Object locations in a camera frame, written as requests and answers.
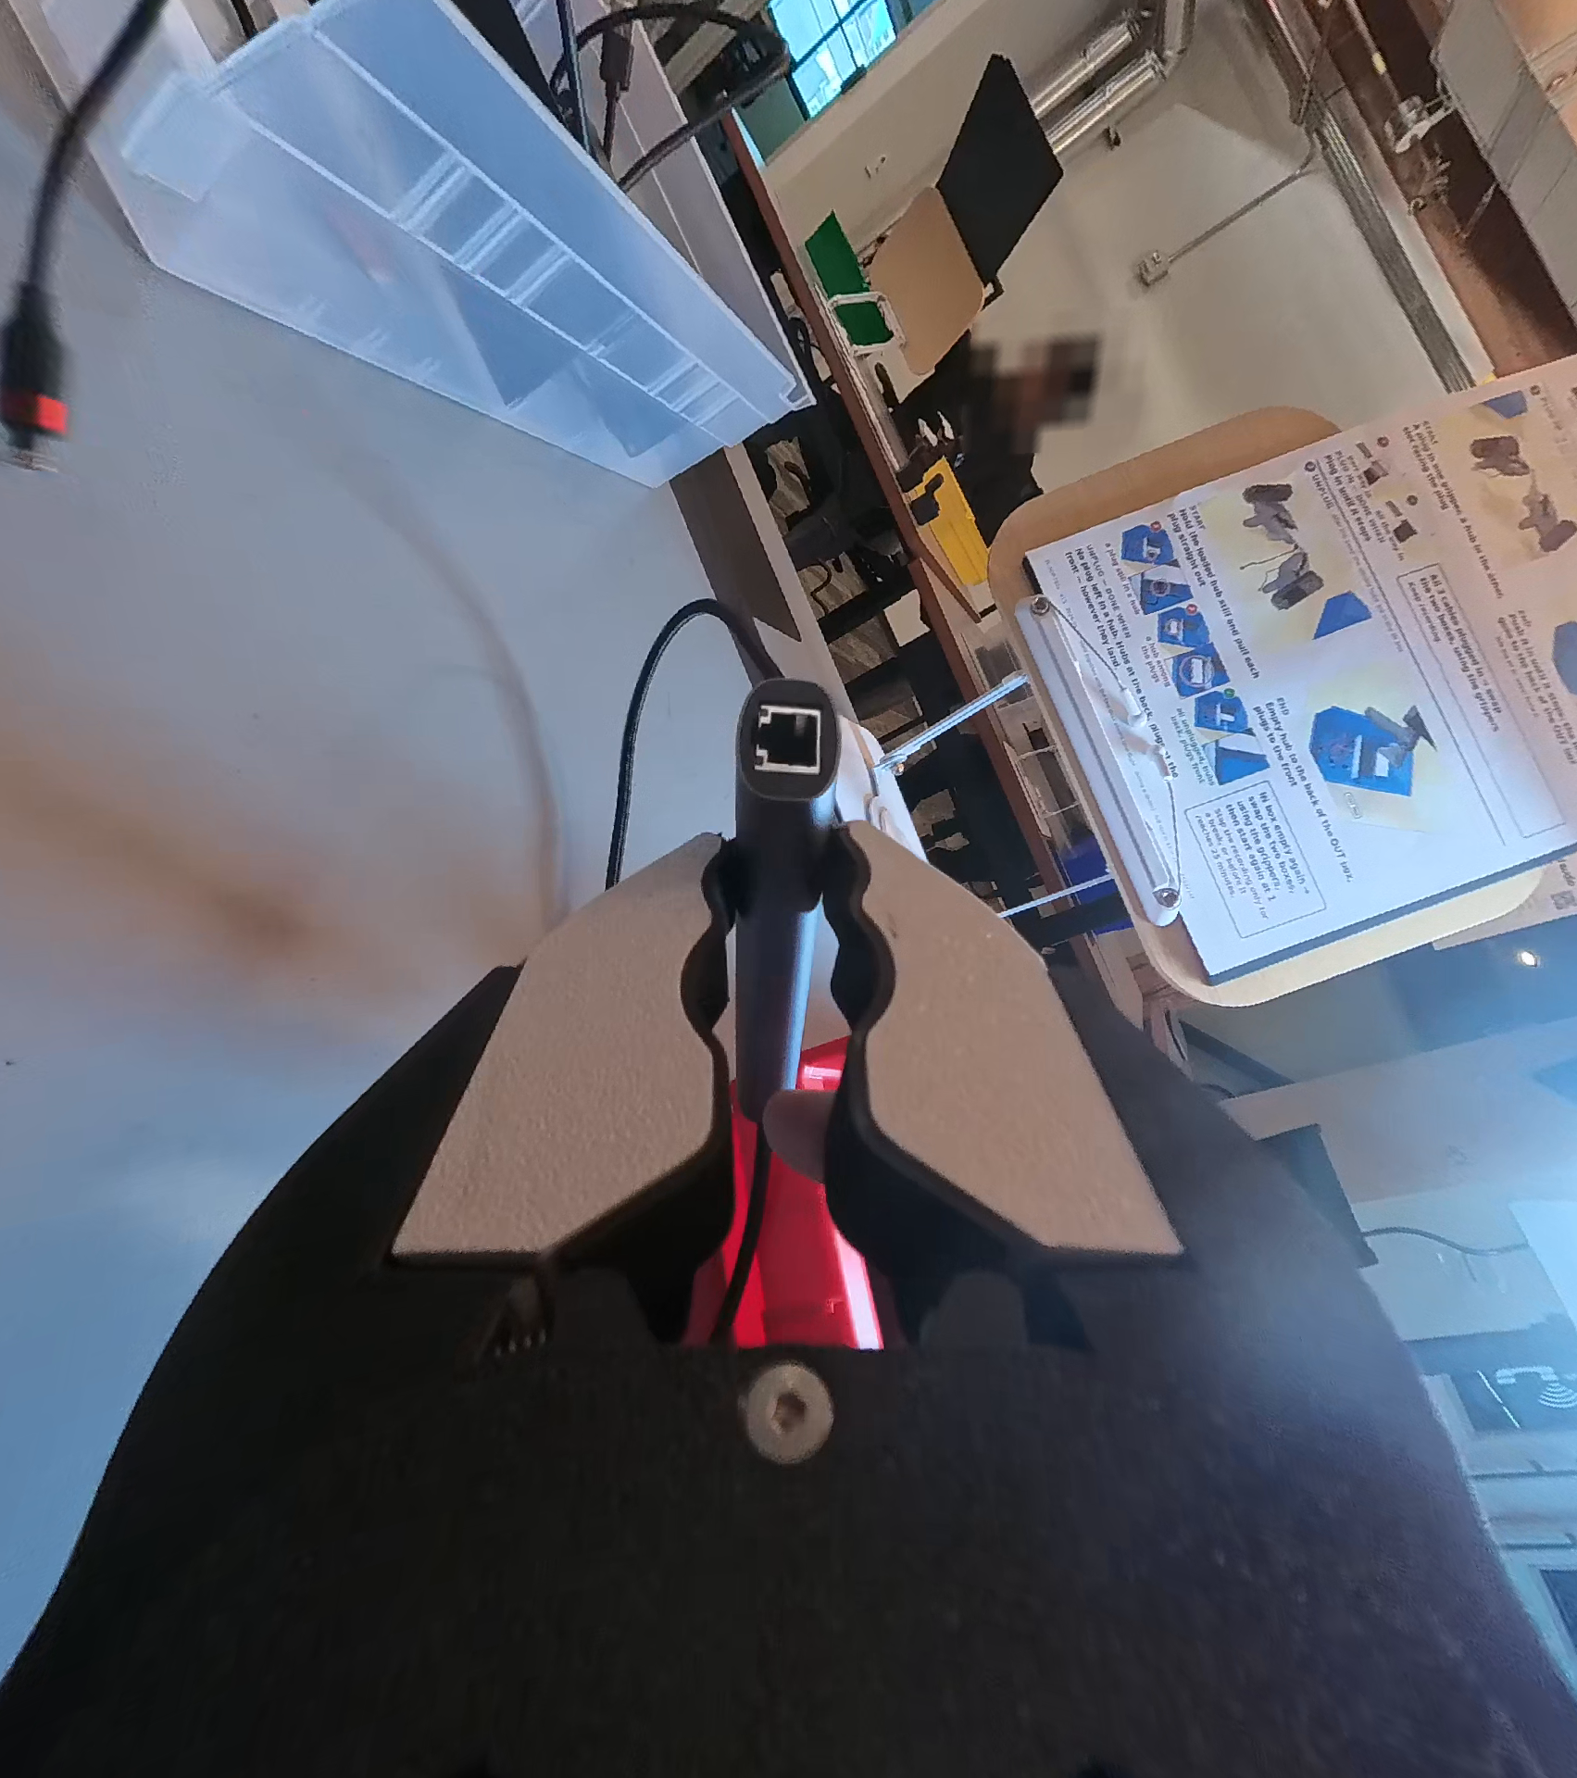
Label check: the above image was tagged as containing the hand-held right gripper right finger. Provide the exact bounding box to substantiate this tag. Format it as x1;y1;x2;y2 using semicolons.
822;822;1185;1352

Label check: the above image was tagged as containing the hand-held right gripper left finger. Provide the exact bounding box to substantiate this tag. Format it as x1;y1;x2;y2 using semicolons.
390;832;738;1345

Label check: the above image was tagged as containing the grey cable with plug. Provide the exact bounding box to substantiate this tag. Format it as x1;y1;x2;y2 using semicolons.
605;600;789;1352

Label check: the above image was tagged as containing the red plastic bin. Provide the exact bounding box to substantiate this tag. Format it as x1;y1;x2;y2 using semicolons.
682;1034;886;1352

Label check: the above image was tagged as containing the clear plastic bin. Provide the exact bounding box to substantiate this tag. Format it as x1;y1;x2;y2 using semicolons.
38;0;818;488

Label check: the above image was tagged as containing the black red-collar USB cable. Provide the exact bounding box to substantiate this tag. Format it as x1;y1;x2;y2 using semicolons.
0;0;170;471

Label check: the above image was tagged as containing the thick black hub cable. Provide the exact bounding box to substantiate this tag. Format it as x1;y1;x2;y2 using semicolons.
552;0;789;189

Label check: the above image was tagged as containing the blue bin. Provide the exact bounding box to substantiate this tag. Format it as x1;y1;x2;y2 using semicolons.
1048;834;1142;935

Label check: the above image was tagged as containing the yellow bin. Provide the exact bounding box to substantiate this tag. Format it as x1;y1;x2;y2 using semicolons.
902;465;992;588

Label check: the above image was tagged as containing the printed instruction sheet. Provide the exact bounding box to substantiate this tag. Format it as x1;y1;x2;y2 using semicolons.
1024;340;1577;983

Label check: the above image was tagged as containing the instruction sheet on stand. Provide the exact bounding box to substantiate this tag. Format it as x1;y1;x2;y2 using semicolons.
991;334;1577;1008

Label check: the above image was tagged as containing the wooden office table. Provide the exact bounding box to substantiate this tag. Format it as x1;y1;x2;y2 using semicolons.
725;118;1001;632

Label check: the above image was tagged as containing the green bin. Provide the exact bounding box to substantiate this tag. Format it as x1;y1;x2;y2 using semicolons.
805;213;902;353

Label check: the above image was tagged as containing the tan and black chair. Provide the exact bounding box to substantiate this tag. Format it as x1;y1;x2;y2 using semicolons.
869;54;1069;382

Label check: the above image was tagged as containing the dark table cable flap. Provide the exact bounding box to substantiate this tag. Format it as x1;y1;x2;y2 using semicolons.
667;446;859;686

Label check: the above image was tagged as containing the silver ventilation duct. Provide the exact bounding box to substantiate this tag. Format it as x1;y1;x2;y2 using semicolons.
1425;0;1577;354

